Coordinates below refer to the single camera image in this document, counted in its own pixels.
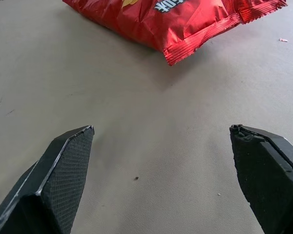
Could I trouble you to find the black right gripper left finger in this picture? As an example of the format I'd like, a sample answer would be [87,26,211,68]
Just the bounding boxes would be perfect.
[0,125,95,234]

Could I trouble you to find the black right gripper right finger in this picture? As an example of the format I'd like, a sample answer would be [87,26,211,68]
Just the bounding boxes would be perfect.
[229,124,293,234]

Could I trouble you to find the red foil snack bag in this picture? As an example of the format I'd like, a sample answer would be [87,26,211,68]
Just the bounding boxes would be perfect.
[62,0,289,66]

